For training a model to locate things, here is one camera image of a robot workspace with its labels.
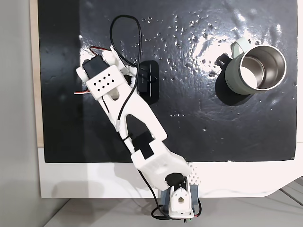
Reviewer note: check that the black oval camera box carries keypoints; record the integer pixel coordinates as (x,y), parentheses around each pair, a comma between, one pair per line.
(152,89)

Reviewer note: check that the black table mat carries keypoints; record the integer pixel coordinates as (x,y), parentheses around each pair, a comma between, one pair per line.
(189,130)

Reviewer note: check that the pale green steel mug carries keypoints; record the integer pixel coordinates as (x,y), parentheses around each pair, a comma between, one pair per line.
(230,78)

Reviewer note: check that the pale wooden board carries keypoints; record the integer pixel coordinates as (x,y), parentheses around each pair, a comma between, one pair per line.
(34,71)

